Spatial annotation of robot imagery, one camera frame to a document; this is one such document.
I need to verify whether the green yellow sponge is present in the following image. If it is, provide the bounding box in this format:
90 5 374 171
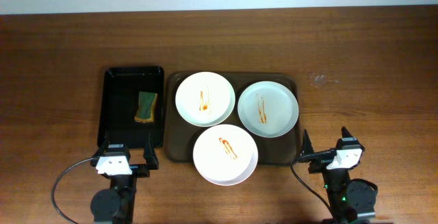
134 91 158 123

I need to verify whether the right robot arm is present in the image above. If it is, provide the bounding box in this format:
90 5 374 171
290 127 378 224

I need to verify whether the white plate bottom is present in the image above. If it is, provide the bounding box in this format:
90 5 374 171
192 124 259 186

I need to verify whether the white plate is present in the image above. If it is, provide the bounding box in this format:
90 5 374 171
192 124 259 186
237 81 299 138
175 72 236 127

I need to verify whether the black small tray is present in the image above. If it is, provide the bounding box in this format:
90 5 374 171
97 66 164 149

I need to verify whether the black cable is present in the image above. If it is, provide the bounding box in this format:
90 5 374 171
289 158 338 222
51 156 99 224

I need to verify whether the left black cable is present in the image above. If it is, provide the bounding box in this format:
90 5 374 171
51 156 99 224

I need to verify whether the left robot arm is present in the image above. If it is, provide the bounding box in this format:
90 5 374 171
90 136 159 224

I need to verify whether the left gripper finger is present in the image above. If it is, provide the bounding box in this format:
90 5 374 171
96 133 109 155
143 132 159 170

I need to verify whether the right black cable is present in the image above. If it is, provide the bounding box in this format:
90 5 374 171
289 158 338 222

